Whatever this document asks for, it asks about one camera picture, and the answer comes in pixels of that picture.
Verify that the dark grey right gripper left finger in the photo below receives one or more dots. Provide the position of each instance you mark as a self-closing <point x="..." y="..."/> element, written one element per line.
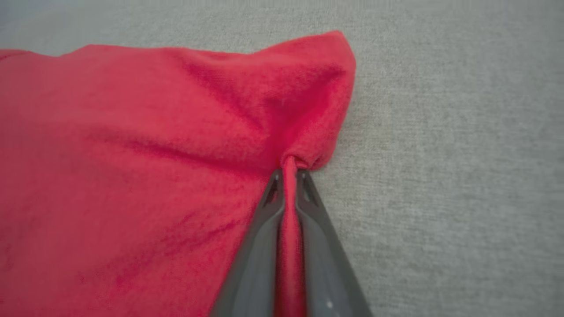
<point x="253" y="273"/>

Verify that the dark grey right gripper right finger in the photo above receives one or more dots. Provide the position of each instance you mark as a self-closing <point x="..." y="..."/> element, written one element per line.
<point x="328" y="277"/>

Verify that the red Bulls jersey shirt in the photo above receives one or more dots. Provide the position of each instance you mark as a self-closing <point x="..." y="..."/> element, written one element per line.
<point x="132" y="176"/>

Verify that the grey fabric sofa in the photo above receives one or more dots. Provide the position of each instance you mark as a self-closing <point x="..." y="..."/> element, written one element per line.
<point x="462" y="154"/>

